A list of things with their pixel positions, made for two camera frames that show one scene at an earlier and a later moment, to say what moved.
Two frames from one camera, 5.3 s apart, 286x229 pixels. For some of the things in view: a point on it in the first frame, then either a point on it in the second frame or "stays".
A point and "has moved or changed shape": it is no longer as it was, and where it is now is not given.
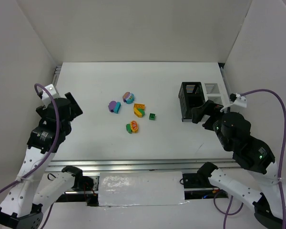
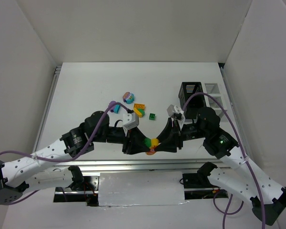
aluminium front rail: x=144 y=165 stays
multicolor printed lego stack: x=128 y=98 stays
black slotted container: x=191 y=95 stays
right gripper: x=210 y=114 to x=177 y=135
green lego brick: x=128 y=128 has moved or changed shape
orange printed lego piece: x=134 y=125 has moved or changed shape
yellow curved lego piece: x=137 y=112 stays
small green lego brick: x=152 y=116 stays
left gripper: x=74 y=105 to x=127 y=142
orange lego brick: x=139 y=105 stays
